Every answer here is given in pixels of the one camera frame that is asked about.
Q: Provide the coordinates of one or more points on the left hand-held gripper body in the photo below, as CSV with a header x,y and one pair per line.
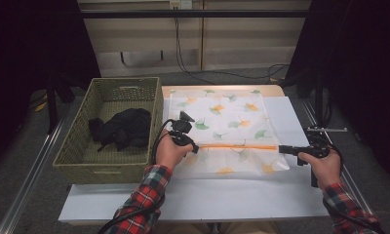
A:
x,y
182,128

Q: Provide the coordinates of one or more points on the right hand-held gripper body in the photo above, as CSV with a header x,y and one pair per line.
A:
x,y
318,146

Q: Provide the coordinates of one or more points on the white leaf-print mesh laundry bag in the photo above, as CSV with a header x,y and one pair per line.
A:
x,y
228,162

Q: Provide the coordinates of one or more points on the black garment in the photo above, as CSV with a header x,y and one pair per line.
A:
x,y
128,128

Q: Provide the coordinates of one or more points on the green woven basket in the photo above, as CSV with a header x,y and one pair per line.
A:
x,y
85,162

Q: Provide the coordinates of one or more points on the person's left hand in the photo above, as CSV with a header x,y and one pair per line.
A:
x,y
168,152

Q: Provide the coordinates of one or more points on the person's right hand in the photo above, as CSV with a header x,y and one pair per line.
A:
x,y
328,170

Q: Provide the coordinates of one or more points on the black metal stand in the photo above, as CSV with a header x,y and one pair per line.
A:
x,y
319,97
52,107

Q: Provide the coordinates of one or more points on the person's khaki trouser legs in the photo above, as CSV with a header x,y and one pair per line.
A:
x,y
241,228

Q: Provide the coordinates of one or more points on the dark curtain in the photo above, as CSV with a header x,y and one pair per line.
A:
x,y
362,65
30,65

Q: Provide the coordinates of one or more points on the yellow floor tape strip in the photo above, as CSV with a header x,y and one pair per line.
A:
x,y
40,106

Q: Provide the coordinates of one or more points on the metal floor rail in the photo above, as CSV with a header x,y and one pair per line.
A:
x,y
32,182
311,112

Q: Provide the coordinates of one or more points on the black horizontal frame bar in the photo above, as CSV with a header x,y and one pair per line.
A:
x,y
183,13

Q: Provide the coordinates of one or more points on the white wall outlet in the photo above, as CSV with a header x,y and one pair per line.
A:
x,y
180,4

